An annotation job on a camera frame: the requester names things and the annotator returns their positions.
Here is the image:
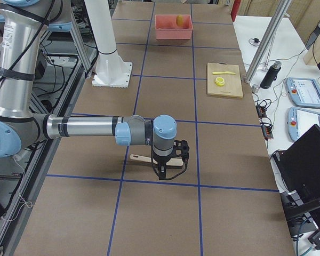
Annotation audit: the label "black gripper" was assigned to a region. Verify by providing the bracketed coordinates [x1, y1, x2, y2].
[151, 140, 190, 180]

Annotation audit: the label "beige brush black bristles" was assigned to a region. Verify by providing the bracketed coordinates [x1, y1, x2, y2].
[129, 154, 183, 167]

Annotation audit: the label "brown toy potato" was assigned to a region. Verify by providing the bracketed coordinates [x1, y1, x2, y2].
[175, 15, 184, 27]

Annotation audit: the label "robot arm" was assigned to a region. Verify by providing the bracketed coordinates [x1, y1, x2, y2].
[0, 1, 189, 180]

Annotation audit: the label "pink plastic bin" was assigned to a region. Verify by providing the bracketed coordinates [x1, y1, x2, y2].
[155, 14, 193, 40]

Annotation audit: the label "bamboo cutting board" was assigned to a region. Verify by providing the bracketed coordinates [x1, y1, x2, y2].
[207, 63, 243, 98]

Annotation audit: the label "yellow plastic knife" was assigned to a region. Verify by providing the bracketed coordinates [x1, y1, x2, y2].
[212, 71, 236, 75]

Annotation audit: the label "black power strip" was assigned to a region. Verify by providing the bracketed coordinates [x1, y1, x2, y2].
[255, 105, 274, 141]

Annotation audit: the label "black water bottle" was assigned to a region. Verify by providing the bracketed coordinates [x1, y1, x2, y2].
[260, 61, 282, 89]

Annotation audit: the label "black monitor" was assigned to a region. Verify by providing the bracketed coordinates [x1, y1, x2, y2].
[272, 125, 320, 230]

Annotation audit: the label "lower teach pendant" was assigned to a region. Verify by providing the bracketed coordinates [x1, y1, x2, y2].
[287, 107, 320, 142]

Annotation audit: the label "teach pendant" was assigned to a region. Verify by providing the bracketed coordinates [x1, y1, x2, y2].
[287, 107, 320, 142]
[285, 77, 320, 109]

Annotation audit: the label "upper teach pendant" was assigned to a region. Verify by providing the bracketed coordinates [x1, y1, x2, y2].
[285, 77, 320, 109]

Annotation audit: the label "aluminium frame post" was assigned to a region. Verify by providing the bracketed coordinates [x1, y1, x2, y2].
[244, 0, 292, 84]

